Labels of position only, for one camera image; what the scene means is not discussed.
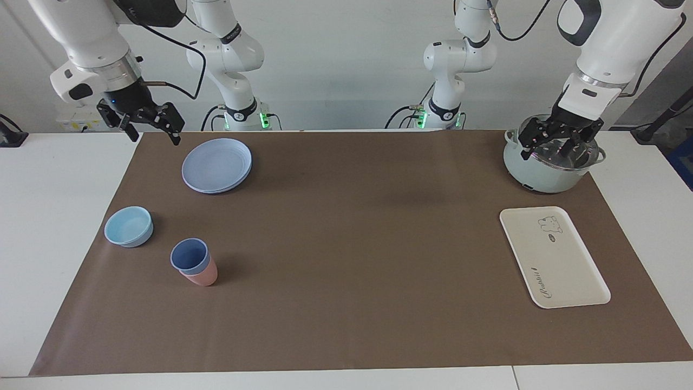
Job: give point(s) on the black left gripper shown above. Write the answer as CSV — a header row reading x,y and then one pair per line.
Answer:
x,y
563,127

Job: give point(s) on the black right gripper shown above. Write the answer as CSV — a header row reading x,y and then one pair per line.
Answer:
x,y
130,100

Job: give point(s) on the blue ribbed plastic cup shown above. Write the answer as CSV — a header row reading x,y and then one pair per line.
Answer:
x,y
189,254

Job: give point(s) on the pink plastic cup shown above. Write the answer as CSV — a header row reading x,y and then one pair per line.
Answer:
x,y
204,278

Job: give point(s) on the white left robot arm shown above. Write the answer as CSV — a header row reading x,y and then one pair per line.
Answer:
x,y
622,43

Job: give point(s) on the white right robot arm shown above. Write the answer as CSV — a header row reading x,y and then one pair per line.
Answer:
x,y
86,32

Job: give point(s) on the cream rabbit print tray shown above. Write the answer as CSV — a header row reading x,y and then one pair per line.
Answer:
x,y
552,260

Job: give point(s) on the mint green cooking pot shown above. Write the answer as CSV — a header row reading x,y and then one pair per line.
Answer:
x,y
541,176

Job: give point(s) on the blue round plate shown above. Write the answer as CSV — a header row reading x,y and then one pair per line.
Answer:
x,y
216,165

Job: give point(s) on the white yellow power strip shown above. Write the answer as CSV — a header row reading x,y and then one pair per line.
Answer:
x,y
73,123

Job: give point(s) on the light blue bowl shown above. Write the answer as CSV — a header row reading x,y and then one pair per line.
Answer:
x,y
129,227

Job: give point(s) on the black tripod stand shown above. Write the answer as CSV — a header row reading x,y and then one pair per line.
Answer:
x,y
663,116

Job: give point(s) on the blue box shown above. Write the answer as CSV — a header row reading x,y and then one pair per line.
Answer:
x,y
683,162

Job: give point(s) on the brown table mat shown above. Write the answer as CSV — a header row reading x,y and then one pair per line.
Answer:
x,y
352,244

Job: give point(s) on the black clamp mount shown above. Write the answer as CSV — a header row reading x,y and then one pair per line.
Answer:
x,y
11,135

